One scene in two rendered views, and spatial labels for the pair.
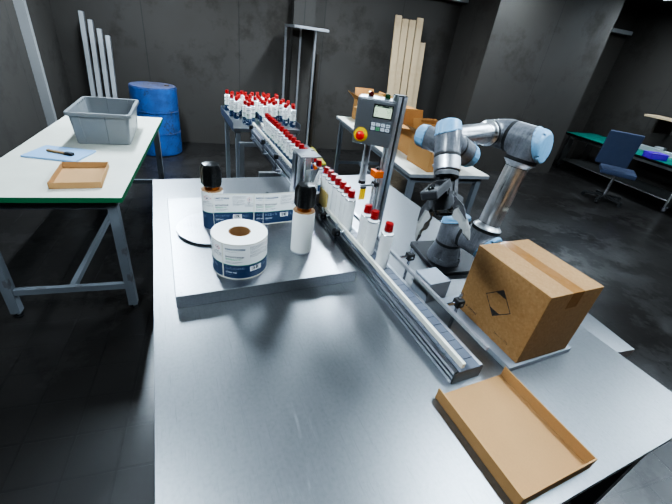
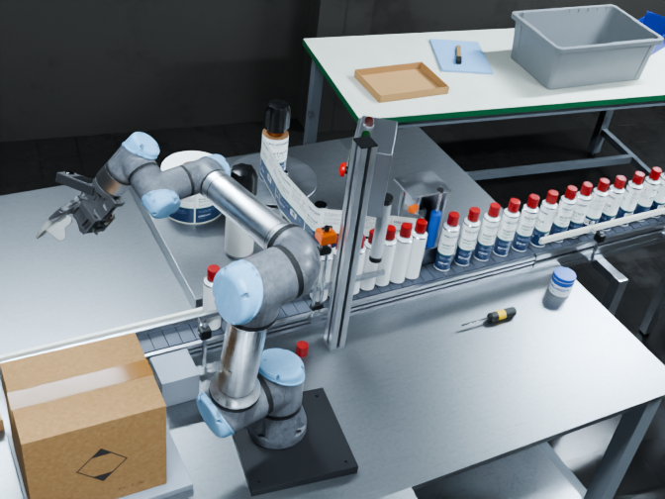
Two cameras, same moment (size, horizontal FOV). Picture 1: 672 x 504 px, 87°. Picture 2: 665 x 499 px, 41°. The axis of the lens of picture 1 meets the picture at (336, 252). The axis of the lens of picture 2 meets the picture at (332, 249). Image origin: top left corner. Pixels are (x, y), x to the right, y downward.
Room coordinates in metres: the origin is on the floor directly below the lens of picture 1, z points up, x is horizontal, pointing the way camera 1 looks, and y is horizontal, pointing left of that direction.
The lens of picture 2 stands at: (1.43, -1.97, 2.57)
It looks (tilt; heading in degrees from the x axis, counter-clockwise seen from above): 38 degrees down; 86
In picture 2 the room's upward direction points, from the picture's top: 8 degrees clockwise
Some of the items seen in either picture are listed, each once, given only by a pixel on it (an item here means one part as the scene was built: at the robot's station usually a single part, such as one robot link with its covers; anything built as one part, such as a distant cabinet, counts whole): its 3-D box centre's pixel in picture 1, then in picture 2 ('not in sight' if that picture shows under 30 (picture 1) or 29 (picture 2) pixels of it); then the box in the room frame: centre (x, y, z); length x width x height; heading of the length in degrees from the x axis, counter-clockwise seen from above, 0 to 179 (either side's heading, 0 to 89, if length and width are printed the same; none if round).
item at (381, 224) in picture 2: (365, 162); (380, 229); (1.69, -0.08, 1.18); 0.04 x 0.04 x 0.21
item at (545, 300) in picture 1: (522, 296); (85, 425); (1.03, -0.66, 0.99); 0.30 x 0.24 x 0.27; 27
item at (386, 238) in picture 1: (384, 245); (212, 297); (1.26, -0.19, 0.98); 0.05 x 0.05 x 0.20
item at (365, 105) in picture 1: (375, 121); (370, 166); (1.63, -0.09, 1.38); 0.17 x 0.10 x 0.19; 83
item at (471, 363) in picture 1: (351, 239); (299, 307); (1.49, -0.06, 0.86); 1.65 x 0.08 x 0.04; 28
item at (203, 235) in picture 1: (214, 227); (271, 178); (1.37, 0.55, 0.89); 0.31 x 0.31 x 0.01
